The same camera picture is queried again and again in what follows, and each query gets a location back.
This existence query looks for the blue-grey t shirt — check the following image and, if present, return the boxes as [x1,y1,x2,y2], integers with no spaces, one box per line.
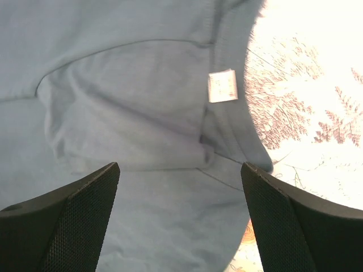
[1,1,272,271]

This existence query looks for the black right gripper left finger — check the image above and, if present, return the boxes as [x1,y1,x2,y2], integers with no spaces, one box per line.
[1,163,120,272]

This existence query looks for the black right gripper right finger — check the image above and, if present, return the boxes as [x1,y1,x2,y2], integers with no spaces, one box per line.
[240,163,362,272]

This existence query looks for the floral table mat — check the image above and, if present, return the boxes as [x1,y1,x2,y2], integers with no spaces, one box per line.
[221,1,362,271]

